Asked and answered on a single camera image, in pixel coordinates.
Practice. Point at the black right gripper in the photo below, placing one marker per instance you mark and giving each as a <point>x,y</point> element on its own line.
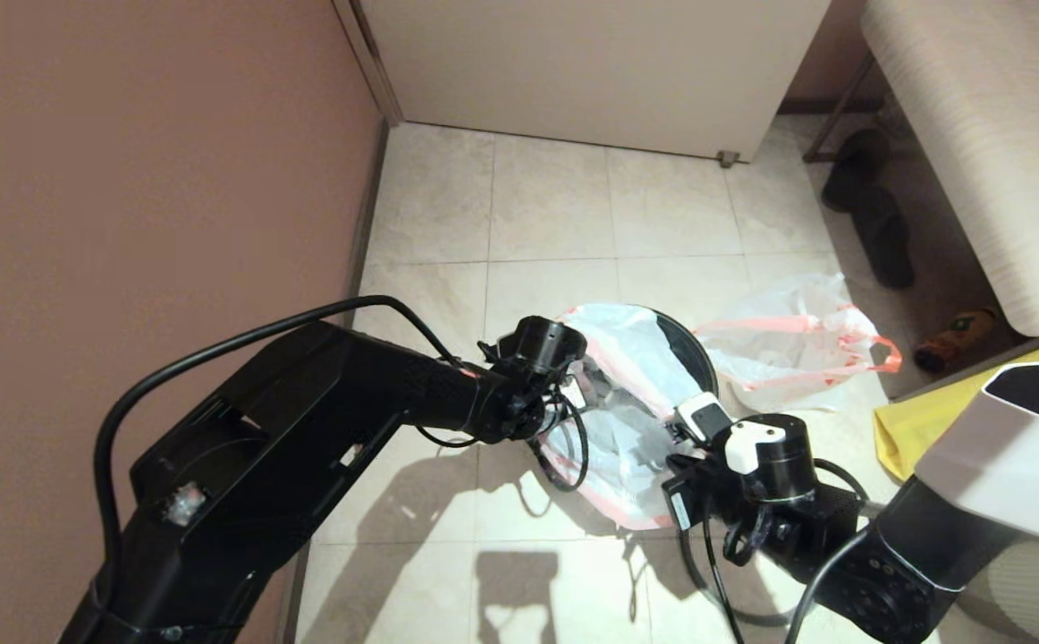
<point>707,505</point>

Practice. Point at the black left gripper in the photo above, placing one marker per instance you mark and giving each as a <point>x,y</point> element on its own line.
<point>564,407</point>

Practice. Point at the white plastic bag orange trim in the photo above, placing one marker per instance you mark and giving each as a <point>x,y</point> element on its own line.
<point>636,358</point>

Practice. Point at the black round trash bin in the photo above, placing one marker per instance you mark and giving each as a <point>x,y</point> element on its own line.
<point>694,358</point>

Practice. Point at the used white printed trash bag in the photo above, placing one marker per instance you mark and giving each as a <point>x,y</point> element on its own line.
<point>779,358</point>

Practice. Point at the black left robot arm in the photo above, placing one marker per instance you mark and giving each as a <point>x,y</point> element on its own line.
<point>287,447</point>

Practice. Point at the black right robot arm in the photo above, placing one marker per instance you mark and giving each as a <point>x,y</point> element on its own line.
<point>1002,447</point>

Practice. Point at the yellow fabric bag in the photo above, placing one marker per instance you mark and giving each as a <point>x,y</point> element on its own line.
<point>922,420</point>

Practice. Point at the small metal door stopper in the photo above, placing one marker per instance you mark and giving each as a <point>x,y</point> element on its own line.
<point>728,161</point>

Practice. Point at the orange brown shoe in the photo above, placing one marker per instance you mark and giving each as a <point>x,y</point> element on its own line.
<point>953,342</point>

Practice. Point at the black slipper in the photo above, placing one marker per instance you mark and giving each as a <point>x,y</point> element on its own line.
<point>852,170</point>
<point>884,246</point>

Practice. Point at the white door panel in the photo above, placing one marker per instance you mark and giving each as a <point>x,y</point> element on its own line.
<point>591,72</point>

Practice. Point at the dark metal bench leg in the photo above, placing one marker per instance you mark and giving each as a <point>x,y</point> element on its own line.
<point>832,116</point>

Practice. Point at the wood grain bench top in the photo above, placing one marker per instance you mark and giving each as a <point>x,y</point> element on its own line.
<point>975,134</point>

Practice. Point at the grey door frame strip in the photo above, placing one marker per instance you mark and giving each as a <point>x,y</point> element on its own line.
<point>372,63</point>

